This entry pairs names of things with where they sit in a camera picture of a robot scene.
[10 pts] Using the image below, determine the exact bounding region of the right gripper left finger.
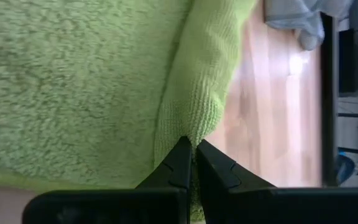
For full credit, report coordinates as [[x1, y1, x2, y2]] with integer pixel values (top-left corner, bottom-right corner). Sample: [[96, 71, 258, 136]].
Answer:
[[22, 136, 193, 224]]

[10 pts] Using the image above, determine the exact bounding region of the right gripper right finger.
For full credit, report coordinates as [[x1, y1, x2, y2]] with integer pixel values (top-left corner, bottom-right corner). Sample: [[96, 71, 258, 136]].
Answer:
[[196, 139, 358, 224]]

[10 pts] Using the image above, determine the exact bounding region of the green microfiber towel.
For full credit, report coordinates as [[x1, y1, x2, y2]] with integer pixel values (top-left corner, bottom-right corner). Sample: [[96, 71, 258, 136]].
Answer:
[[0, 0, 259, 224]]

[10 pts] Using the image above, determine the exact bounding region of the grey microfiber towel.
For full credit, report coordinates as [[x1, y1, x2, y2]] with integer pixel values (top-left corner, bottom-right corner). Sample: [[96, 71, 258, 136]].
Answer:
[[263, 0, 358, 52]]

